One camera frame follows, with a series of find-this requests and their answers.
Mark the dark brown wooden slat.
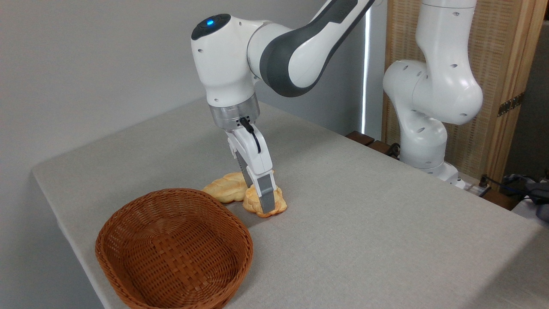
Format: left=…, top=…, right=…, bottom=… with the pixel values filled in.
left=368, top=140, right=400, bottom=160
left=345, top=130, right=376, bottom=147

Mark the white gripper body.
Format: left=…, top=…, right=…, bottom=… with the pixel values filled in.
left=225, top=124, right=275, bottom=182

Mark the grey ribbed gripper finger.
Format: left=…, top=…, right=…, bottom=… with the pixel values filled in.
left=237, top=157, right=255, bottom=188
left=255, top=171, right=278, bottom=215

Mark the black power cable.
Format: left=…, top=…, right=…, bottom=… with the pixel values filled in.
left=479, top=173, right=537, bottom=199

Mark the wood framed rattan screen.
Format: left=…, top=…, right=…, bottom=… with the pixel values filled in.
left=381, top=0, right=549, bottom=185

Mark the round golden bread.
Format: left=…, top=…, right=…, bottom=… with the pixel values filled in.
left=242, top=185, right=287, bottom=218

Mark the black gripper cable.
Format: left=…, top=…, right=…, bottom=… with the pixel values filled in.
left=238, top=117, right=262, bottom=155

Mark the long golden braided bread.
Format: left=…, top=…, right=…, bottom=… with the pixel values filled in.
left=202, top=172, right=250, bottom=203

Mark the brown woven wicker basket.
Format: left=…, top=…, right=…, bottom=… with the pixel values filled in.
left=95, top=188, right=254, bottom=309

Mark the metal screen hinge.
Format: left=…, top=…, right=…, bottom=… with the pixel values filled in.
left=497, top=92, right=524, bottom=118

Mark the dark grey bag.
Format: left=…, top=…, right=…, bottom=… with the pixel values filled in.
left=499, top=171, right=549, bottom=222

